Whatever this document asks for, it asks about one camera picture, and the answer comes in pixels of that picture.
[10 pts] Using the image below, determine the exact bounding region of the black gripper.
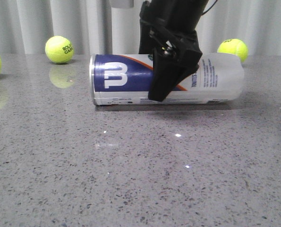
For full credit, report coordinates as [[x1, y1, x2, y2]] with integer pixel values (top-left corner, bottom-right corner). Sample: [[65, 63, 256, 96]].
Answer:
[[138, 0, 208, 102]]

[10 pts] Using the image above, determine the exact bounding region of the white blue Wilson tennis can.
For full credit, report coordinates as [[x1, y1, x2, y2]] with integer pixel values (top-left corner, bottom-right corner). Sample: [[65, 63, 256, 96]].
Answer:
[[89, 52, 244, 105]]

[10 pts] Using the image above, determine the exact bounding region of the right yellow tennis ball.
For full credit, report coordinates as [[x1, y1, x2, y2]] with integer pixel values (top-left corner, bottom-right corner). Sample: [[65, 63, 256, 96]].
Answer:
[[217, 39, 248, 62]]

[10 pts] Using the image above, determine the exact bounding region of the yellow ball Roland Garros print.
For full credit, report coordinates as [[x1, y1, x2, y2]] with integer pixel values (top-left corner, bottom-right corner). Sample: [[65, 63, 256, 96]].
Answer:
[[45, 36, 74, 63]]

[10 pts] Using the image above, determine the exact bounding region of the grey pleated curtain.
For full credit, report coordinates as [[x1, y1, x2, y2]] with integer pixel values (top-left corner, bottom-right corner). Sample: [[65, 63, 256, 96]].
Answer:
[[0, 0, 281, 55]]

